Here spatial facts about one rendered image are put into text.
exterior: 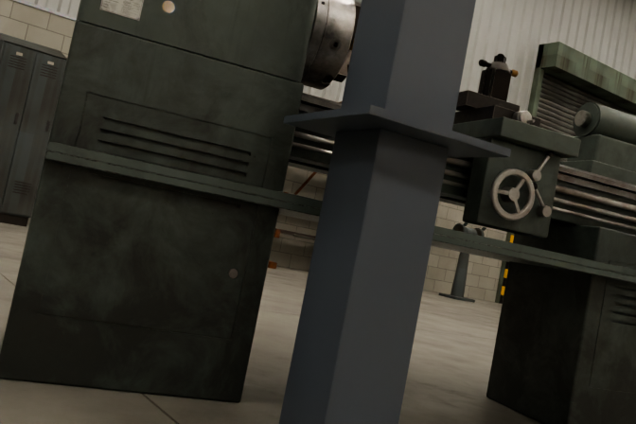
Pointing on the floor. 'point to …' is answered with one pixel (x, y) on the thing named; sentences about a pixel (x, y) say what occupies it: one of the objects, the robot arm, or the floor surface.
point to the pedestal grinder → (462, 266)
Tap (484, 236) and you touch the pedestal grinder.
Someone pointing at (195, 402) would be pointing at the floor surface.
